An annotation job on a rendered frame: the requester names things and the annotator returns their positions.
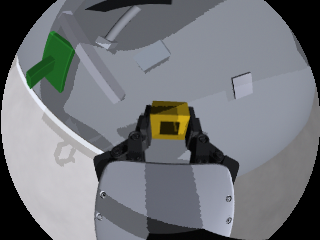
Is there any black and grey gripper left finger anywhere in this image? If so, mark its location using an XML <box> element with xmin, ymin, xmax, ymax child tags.
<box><xmin>93</xmin><ymin>105</ymin><xmax>152</xmax><ymax>182</ymax></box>

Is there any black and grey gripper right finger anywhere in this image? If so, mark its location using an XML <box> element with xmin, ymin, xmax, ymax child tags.
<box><xmin>185</xmin><ymin>107</ymin><xmax>239</xmax><ymax>185</ymax></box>

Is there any grey flat bar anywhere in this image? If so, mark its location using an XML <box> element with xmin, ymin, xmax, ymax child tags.
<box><xmin>58</xmin><ymin>11</ymin><xmax>125</xmax><ymax>104</ymax></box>

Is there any yellow square nut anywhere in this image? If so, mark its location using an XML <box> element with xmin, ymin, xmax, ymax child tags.
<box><xmin>150</xmin><ymin>101</ymin><xmax>190</xmax><ymax>140</ymax></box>

